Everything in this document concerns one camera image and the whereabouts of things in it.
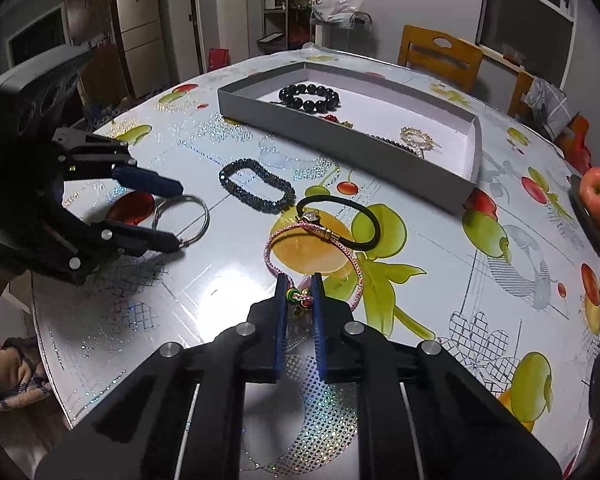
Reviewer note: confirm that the window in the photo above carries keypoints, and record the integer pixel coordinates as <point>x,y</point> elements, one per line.
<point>525,20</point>

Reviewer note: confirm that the dark fruit plate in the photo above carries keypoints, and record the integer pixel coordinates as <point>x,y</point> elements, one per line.
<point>587,240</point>

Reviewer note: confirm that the grey cardboard box tray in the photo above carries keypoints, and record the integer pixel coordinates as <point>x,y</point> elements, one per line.
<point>355,155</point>

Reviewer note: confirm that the beige blanket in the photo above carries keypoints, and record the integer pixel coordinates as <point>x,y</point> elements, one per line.
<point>10,375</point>

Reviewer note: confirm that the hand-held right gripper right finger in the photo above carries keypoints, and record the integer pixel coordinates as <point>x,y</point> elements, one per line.
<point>317,320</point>

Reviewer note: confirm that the white plastic bag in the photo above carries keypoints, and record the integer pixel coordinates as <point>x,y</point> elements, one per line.
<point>332,5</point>

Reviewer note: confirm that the red apple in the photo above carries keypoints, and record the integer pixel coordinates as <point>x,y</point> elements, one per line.
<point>597,195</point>

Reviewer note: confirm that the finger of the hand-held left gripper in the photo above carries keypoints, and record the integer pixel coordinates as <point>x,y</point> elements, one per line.
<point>145,181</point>
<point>145,242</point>

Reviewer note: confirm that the stool under plastic bag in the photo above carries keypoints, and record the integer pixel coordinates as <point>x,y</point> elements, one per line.
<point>352,35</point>

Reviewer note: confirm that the refrigerator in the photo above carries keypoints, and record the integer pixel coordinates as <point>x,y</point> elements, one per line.
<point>140,35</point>

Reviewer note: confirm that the red bag on chair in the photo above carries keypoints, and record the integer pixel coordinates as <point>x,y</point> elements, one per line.
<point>577,145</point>

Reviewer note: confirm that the metal storage shelf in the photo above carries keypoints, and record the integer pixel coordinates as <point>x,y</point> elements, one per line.
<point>275,10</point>

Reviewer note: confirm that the red bag on floor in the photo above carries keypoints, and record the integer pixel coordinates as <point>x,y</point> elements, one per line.
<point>219,60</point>

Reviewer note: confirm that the wooden chair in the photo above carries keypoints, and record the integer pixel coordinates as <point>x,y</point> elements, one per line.
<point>519,95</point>
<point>440,60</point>

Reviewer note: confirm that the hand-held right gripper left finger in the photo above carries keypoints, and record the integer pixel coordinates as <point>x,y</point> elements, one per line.
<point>281,310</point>

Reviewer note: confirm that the plaid cloth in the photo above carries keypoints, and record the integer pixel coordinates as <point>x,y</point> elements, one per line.
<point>547,107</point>

